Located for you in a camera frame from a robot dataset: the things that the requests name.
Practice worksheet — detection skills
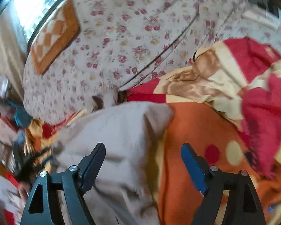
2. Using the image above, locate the teal plastic bag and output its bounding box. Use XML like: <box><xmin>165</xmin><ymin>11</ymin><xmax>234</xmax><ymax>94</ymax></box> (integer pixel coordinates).
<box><xmin>6</xmin><ymin>100</ymin><xmax>33</xmax><ymax>128</ymax></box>

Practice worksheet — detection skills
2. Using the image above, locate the beige grey jacket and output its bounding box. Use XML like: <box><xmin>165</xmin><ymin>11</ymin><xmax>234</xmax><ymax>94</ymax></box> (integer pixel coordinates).
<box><xmin>54</xmin><ymin>102</ymin><xmax>173</xmax><ymax>224</ymax></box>

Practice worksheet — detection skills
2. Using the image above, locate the red yellow checkered blanket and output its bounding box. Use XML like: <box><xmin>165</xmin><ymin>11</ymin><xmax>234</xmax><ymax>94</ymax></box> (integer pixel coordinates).
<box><xmin>26</xmin><ymin>38</ymin><xmax>281</xmax><ymax>224</ymax></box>

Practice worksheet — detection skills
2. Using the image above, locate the beige curtain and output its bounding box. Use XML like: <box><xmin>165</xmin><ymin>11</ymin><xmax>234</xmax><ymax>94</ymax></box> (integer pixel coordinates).
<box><xmin>0</xmin><ymin>2</ymin><xmax>27</xmax><ymax>101</ymax></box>

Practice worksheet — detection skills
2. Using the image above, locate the orange checkered plush cushion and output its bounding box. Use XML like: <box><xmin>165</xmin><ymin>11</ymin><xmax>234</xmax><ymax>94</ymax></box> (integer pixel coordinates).
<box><xmin>30</xmin><ymin>0</ymin><xmax>80</xmax><ymax>75</ymax></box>

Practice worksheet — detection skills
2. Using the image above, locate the person's left hand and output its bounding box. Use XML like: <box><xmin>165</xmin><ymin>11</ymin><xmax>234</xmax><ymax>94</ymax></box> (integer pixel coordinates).
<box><xmin>18</xmin><ymin>182</ymin><xmax>31</xmax><ymax>203</ymax></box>

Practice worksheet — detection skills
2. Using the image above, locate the floral white duvet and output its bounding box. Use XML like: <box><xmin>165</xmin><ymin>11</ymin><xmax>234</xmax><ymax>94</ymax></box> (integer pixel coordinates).
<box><xmin>24</xmin><ymin>0</ymin><xmax>281</xmax><ymax>125</ymax></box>

